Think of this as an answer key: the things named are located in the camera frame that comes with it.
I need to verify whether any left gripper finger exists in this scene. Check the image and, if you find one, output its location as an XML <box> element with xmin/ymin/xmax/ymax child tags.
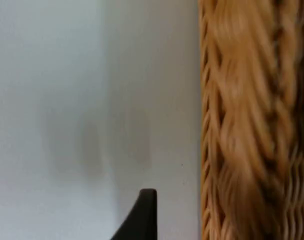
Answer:
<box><xmin>109</xmin><ymin>188</ymin><xmax>158</xmax><ymax>240</ymax></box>

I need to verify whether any pale brown wicker basket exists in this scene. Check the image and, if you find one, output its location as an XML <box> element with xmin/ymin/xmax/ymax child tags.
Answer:
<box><xmin>198</xmin><ymin>0</ymin><xmax>304</xmax><ymax>240</ymax></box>

